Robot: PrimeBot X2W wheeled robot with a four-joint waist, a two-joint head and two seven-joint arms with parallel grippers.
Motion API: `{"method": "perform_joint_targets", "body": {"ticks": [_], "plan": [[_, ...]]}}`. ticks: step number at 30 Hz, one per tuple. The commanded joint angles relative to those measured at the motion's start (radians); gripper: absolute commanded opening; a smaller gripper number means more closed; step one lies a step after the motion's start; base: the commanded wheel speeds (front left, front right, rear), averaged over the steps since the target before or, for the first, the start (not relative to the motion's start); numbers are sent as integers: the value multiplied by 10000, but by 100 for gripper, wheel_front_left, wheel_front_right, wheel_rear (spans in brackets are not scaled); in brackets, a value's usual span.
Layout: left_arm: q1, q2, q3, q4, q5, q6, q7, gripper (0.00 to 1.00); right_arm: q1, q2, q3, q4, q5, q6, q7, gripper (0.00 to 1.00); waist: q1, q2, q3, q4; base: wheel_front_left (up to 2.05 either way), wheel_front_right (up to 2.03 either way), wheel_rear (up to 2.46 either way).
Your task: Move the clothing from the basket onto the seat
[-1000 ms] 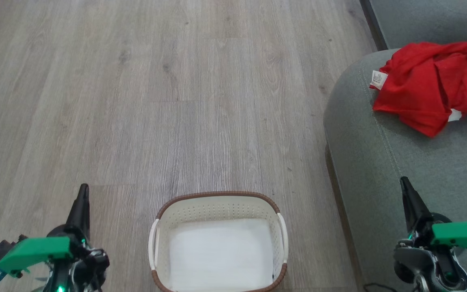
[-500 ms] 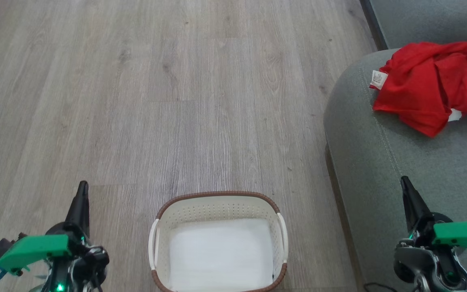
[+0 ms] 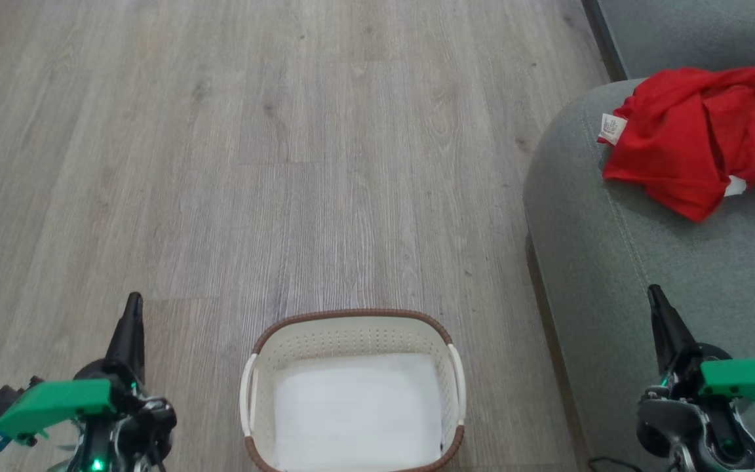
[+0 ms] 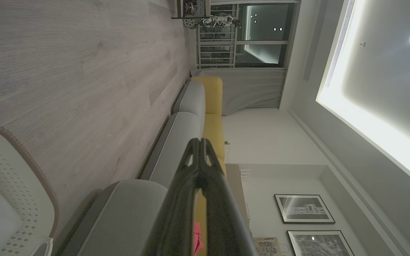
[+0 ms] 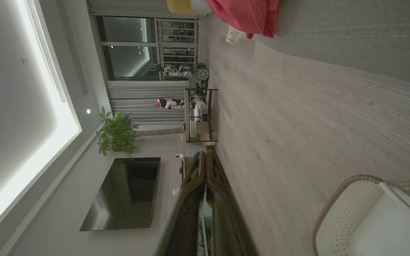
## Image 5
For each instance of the large window with grille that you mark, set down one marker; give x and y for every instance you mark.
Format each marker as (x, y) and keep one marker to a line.
(130, 46)

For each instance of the black frame desk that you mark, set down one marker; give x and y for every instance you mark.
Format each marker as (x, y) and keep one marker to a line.
(199, 113)

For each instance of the cardboard box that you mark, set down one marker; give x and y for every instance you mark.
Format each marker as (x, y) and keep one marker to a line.
(205, 131)

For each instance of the white robot with red head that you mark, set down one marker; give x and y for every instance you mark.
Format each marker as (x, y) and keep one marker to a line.
(171, 103)

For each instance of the white round stool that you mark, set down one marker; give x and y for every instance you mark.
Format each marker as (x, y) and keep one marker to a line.
(199, 5)

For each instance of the long ceiling air vent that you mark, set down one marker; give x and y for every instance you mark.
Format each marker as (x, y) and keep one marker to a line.
(46, 49)

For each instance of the white robot with wheel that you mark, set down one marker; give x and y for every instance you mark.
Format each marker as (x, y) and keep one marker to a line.
(180, 70)

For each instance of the small white security camera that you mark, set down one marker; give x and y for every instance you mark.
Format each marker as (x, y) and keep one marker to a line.
(179, 156)

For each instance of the red shorts with white stripe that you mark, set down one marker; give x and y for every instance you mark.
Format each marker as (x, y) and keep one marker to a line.
(247, 16)

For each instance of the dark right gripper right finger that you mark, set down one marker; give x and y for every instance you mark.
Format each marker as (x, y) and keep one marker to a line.
(226, 220)

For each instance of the green potted plant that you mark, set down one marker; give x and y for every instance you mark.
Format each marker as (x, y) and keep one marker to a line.
(117, 133)

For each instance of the wicker laundry basket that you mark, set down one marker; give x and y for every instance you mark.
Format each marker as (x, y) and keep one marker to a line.
(336, 217)

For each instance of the grey pleated curtain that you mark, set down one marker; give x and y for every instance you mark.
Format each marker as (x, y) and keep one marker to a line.
(141, 103)

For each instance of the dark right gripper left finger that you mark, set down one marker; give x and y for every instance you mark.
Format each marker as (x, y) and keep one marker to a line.
(187, 213)

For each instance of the black wall television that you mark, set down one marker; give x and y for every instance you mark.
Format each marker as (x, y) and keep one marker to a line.
(126, 193)

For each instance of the yellow round stool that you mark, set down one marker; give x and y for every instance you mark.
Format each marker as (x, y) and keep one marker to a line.
(178, 6)

